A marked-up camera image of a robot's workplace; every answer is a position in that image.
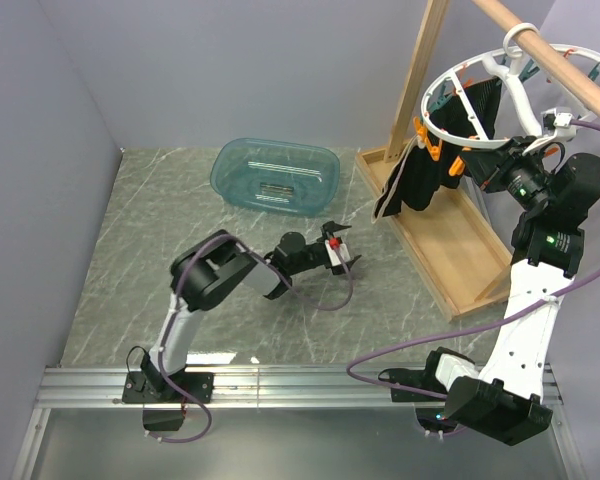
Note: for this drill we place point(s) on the black underwear beige waistband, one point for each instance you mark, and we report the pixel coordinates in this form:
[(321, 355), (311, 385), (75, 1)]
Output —
[(415, 179)]

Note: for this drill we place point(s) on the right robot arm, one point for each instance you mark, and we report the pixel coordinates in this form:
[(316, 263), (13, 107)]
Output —
[(503, 399)]

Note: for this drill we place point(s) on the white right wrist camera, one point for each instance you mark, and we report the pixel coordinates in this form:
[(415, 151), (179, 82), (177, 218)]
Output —
[(556, 127)]

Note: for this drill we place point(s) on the white round clip hanger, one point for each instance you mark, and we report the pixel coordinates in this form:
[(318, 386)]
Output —
[(510, 95)]

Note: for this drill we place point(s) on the black hanging underwear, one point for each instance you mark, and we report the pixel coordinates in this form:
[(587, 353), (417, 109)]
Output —
[(485, 99)]

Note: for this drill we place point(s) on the aluminium mounting rail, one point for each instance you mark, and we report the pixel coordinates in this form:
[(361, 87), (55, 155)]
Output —
[(269, 422)]

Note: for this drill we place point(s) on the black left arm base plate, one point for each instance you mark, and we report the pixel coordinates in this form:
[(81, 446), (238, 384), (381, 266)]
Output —
[(139, 390)]

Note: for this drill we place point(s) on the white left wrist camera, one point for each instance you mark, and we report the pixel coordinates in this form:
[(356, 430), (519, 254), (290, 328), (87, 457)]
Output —
[(337, 252)]

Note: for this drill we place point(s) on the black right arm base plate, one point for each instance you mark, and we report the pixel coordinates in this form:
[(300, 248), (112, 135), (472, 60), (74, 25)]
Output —
[(405, 381)]

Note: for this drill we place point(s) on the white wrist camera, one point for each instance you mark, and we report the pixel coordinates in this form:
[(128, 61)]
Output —
[(337, 252), (556, 127)]

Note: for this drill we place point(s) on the teal hanger clip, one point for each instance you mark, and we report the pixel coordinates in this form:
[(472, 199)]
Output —
[(438, 103)]

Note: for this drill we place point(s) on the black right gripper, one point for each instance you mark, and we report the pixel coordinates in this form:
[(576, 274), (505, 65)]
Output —
[(483, 164)]

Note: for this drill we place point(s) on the teal transparent plastic bin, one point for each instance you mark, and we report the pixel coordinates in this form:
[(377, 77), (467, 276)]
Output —
[(274, 176)]

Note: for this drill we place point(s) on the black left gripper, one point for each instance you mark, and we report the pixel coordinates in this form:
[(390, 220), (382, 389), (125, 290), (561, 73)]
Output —
[(328, 231)]

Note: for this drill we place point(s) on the orange hanger clip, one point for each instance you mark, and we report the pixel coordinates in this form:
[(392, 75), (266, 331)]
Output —
[(457, 167), (433, 148)]

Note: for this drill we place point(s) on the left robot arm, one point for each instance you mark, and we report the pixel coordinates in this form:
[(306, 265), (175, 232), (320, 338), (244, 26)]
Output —
[(201, 279)]

